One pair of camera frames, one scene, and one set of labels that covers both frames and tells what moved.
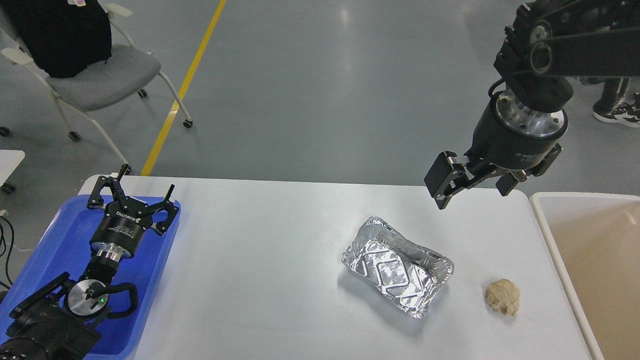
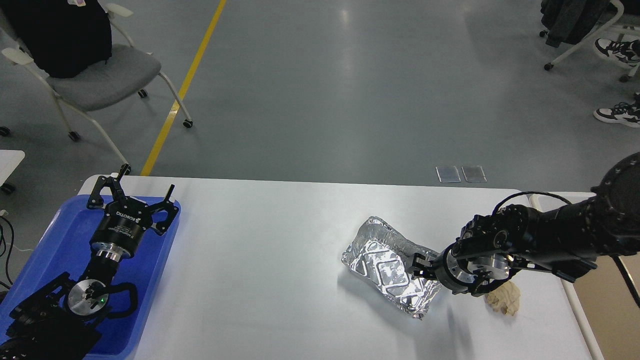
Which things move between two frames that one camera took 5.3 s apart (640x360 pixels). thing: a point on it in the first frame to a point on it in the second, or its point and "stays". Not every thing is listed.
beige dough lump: x=503 y=295 stays
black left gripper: x=118 y=231 stays
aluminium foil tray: x=408 y=275 stays
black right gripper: x=508 y=135 to x=473 y=275
